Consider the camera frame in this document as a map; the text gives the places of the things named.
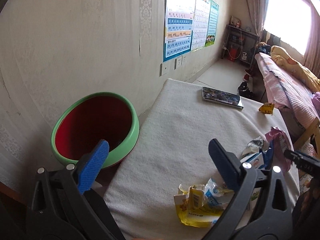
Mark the silver foil wrapper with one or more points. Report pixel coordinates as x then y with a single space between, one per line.
255 146

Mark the smartphone with lit screen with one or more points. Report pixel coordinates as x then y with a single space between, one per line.
221 97

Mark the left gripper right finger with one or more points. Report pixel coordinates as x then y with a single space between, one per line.
271 217

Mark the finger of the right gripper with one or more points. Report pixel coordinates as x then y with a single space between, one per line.
267 156
304 162

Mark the blue white crumpled wrapper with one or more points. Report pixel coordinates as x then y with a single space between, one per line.
216 195

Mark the green chart wall poster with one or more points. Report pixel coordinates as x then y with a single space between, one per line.
212 24

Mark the red bucket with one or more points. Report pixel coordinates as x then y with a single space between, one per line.
233 52

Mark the white towel table cover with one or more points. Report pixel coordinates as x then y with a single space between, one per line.
172 151

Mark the dark metal shelf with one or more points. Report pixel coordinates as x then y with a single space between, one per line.
246 40

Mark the bed with pink sheet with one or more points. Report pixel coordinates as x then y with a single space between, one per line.
285 91

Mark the white chart wall poster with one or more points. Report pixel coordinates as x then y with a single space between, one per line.
200 25

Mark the white wall power socket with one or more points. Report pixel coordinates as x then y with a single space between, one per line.
178 62

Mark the green red trash bin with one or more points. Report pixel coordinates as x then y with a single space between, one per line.
99 116

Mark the white wall switch plate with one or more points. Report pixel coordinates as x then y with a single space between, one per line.
164 68

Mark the yellow cartoon milk carton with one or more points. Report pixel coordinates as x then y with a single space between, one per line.
193 209

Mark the black shoe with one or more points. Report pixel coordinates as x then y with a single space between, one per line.
244 91

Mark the blue white milk carton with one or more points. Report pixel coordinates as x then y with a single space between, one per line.
255 159

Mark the blue pinyin wall poster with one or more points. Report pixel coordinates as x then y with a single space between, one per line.
178 27

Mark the red shoe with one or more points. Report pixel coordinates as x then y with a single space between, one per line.
248 74

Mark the pink snack bag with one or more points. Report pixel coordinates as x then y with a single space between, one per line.
281 143

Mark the small yellow snack wrapper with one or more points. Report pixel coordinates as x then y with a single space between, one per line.
267 108

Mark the yellow patterned quilt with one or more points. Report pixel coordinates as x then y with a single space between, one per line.
283 60

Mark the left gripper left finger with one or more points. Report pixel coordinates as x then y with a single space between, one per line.
64 205

